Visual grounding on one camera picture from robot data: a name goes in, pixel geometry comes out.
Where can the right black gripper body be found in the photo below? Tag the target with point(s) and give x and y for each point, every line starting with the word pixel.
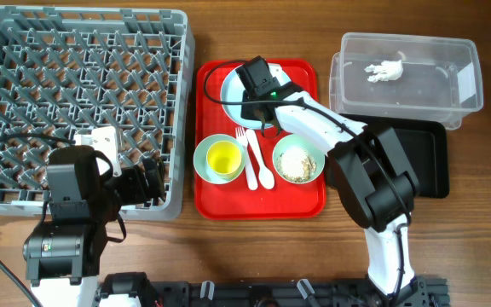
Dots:
pixel 246 112

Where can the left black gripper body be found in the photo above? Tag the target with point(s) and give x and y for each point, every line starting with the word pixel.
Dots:
pixel 130 186

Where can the green bowl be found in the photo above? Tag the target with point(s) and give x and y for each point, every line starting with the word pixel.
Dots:
pixel 294 140

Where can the yellow plastic cup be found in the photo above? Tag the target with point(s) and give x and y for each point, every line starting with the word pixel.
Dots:
pixel 224 158

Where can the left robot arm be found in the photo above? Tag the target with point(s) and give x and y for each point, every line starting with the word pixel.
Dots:
pixel 63 252

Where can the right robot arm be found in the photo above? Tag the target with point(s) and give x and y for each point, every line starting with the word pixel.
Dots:
pixel 374 178

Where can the grey plastic dishwasher rack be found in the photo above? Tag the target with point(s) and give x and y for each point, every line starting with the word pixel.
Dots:
pixel 65 71

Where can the white plastic fork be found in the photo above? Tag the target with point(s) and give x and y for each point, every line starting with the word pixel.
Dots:
pixel 249 172

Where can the light blue plate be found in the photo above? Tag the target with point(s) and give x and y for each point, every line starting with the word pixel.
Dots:
pixel 232 90

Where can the light blue small bowl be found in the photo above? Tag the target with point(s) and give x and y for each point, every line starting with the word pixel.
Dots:
pixel 200 164

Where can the rice and peanut scraps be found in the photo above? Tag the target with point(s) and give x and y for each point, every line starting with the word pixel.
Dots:
pixel 296 165

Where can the white plastic spoon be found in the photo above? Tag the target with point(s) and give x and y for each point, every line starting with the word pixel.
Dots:
pixel 265 175

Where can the red plastic tray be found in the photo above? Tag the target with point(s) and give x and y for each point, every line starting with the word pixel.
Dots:
pixel 234 200

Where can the clear plastic bin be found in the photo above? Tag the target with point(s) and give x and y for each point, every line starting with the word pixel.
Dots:
pixel 441 79

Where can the crumpled white tissue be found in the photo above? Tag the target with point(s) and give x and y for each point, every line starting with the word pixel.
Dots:
pixel 386 71

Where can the black plastic tray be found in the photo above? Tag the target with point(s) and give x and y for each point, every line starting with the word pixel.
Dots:
pixel 425 144

